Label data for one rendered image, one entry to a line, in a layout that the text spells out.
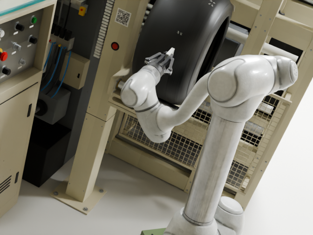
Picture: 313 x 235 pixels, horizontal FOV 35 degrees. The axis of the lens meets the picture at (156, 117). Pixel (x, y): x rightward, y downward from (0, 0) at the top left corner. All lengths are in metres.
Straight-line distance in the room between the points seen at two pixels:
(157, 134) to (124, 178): 1.50
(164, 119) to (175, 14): 0.56
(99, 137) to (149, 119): 0.95
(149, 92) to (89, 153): 1.10
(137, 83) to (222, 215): 0.57
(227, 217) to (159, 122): 0.44
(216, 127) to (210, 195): 0.23
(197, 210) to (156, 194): 1.79
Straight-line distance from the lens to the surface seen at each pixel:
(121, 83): 2.55
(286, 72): 1.53
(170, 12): 2.27
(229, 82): 1.36
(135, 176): 3.48
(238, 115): 1.44
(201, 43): 2.24
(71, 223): 3.01
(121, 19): 2.53
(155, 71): 1.99
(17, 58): 2.38
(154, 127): 1.93
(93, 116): 2.79
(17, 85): 2.38
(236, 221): 1.80
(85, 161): 2.96
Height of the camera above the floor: 2.09
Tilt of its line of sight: 30 degrees down
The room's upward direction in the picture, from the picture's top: 19 degrees clockwise
